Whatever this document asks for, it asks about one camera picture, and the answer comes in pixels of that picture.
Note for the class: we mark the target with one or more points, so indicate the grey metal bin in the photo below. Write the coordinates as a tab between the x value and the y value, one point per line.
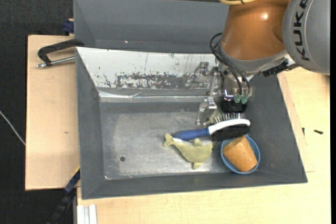
147	144

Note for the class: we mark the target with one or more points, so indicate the small black screw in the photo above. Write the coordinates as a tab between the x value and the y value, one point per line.
319	132

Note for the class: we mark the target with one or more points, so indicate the orange cup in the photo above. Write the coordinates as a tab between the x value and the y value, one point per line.
240	154

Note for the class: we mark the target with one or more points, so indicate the blue and white brush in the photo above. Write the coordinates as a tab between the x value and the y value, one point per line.
223	126

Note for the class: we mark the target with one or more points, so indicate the blue bowl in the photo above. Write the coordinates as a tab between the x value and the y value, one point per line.
227	162

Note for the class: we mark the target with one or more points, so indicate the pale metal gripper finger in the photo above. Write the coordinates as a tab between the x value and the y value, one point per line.
203	70
208	108

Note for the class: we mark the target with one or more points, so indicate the yellow-green plush dolphin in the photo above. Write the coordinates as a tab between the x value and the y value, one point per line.
194	152

